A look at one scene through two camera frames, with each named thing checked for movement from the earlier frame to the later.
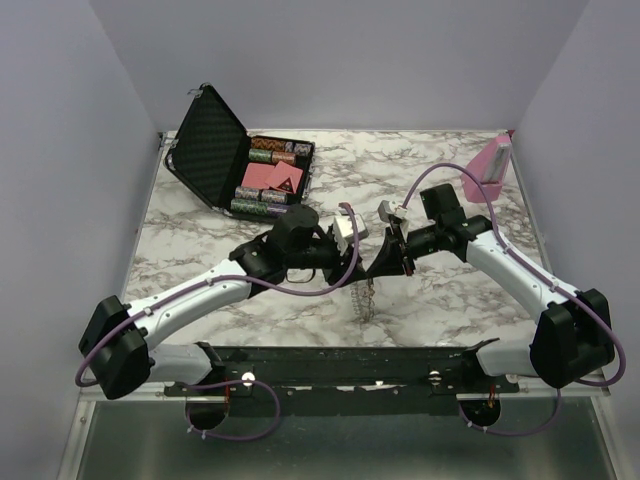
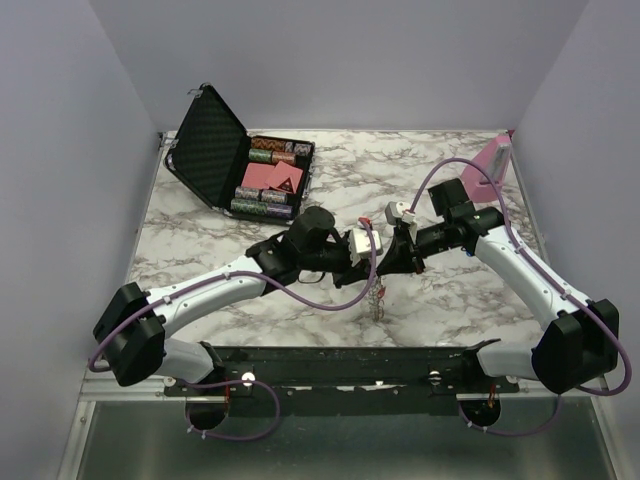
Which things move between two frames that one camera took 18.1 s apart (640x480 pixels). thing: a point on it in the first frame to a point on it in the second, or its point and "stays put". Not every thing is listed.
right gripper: (390, 259) stays put
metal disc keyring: (363, 299) to (377, 292)
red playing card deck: (256, 175) stays put
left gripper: (337, 273) stays put
